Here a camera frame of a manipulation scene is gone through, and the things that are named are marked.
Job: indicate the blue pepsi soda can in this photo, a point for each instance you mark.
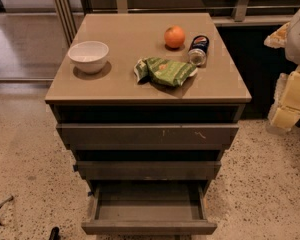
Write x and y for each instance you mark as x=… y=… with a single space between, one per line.
x=198 y=50

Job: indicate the middle grey drawer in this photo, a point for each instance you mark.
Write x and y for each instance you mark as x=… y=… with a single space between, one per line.
x=147 y=170

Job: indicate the grey drawer cabinet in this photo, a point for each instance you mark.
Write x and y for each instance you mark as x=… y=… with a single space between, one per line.
x=216 y=94

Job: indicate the black object on floor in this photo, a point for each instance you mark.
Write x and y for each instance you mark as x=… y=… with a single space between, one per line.
x=54 y=235

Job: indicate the top grey drawer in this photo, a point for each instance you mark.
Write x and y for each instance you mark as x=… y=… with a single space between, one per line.
x=147 y=136

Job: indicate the white ceramic bowl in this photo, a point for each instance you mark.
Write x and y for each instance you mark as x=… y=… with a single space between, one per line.
x=89 y=57

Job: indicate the open bottom grey drawer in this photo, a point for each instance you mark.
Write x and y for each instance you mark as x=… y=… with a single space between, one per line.
x=149 y=208

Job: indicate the green jalapeno chip bag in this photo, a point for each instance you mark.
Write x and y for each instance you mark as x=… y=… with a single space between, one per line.
x=164 y=71

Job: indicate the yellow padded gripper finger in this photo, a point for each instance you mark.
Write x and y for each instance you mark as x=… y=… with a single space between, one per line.
x=285 y=111

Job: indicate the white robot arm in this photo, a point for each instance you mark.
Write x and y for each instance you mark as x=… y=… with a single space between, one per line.
x=292 y=45

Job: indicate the orange fruit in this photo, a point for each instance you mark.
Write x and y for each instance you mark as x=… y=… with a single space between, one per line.
x=174 y=37

